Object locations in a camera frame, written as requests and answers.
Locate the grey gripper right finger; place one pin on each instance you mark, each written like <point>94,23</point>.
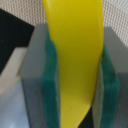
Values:
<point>110,106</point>

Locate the pale green gripper left finger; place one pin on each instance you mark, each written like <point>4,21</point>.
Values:
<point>29,85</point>

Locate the yellow toy banana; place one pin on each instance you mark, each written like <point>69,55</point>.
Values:
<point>76,28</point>

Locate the beige woven placemat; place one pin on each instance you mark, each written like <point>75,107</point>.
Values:
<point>32,11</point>

